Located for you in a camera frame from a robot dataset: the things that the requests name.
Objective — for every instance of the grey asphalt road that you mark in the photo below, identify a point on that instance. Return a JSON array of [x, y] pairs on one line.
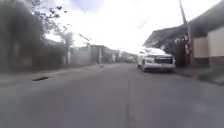
[[110, 100]]

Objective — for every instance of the building with dark roof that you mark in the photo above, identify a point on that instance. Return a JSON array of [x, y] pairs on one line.
[[203, 40]]

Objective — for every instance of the distant low buildings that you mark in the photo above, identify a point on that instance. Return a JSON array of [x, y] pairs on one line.
[[125, 56]]

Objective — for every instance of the large tree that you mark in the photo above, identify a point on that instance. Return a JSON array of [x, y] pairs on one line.
[[23, 30]]

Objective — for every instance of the concrete roadside verge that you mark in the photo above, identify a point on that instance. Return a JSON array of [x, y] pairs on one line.
[[206, 74], [23, 77]]

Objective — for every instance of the white car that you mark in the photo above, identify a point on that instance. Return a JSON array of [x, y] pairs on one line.
[[156, 60]]

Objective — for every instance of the grey wall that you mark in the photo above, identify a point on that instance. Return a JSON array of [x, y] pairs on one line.
[[80, 55]]

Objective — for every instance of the utility pole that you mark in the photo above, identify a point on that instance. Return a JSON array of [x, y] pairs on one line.
[[186, 30]]

